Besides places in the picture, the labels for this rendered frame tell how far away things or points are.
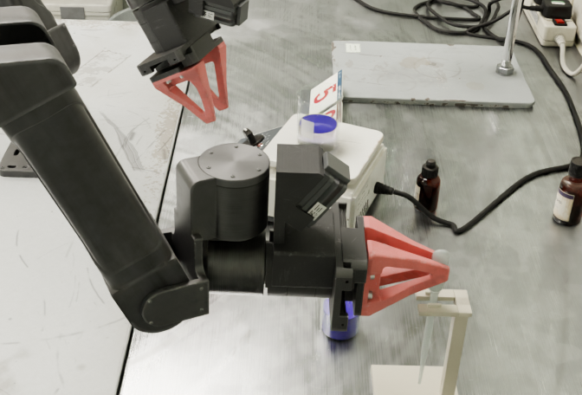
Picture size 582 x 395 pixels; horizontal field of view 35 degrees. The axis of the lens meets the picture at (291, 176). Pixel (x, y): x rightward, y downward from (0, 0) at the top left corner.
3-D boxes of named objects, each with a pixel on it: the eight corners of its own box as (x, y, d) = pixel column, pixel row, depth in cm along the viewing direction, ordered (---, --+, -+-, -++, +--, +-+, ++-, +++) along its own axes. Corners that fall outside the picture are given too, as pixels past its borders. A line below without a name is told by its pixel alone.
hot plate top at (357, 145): (255, 163, 108) (255, 156, 107) (294, 117, 117) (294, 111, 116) (353, 187, 104) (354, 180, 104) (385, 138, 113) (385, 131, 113)
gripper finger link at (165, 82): (251, 95, 111) (214, 26, 108) (225, 122, 105) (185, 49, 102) (208, 111, 114) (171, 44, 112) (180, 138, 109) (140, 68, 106)
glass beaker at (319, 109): (338, 163, 107) (342, 101, 103) (292, 159, 108) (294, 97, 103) (340, 137, 112) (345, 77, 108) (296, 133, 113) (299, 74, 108)
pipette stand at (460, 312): (376, 433, 84) (389, 327, 77) (370, 370, 91) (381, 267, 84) (464, 435, 84) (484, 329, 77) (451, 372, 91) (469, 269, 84)
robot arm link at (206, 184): (244, 126, 78) (105, 152, 73) (287, 178, 71) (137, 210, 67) (242, 238, 84) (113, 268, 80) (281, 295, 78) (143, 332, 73)
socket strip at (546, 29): (540, 47, 156) (546, 22, 154) (499, -36, 189) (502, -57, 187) (573, 48, 156) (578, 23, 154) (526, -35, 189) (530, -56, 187)
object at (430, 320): (413, 386, 86) (435, 254, 78) (412, 378, 87) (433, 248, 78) (426, 386, 86) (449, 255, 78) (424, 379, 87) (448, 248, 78)
